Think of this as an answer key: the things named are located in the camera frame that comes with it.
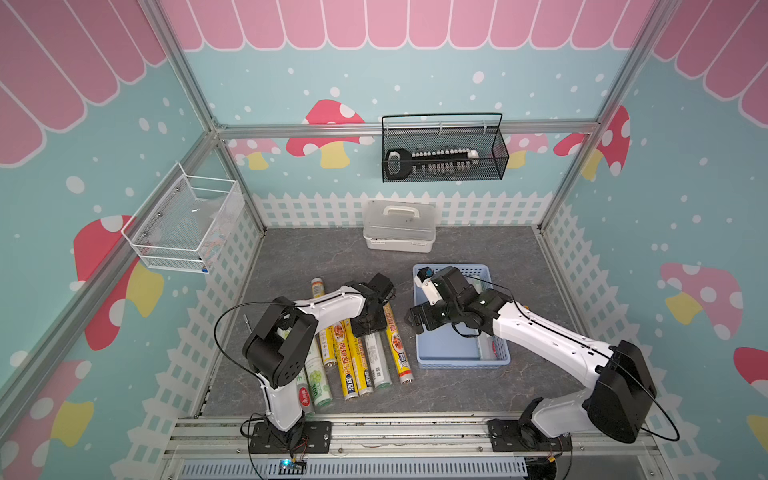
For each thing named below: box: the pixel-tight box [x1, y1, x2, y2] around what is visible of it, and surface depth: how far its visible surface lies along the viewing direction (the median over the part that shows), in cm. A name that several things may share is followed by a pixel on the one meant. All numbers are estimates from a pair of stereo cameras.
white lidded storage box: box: [363, 199, 436, 253], surface depth 111 cm
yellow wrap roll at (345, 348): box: [332, 319, 360, 401], surface depth 85 cm
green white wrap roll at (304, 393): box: [296, 366, 315, 415], surface depth 79 cm
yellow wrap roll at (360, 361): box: [347, 320, 373, 397], surface depth 85 cm
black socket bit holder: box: [385, 149, 480, 180], surface depth 91 cm
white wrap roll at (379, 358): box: [364, 330, 393, 389], surface depth 85 cm
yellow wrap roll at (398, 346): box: [383, 302, 414, 385], surface depth 88 cm
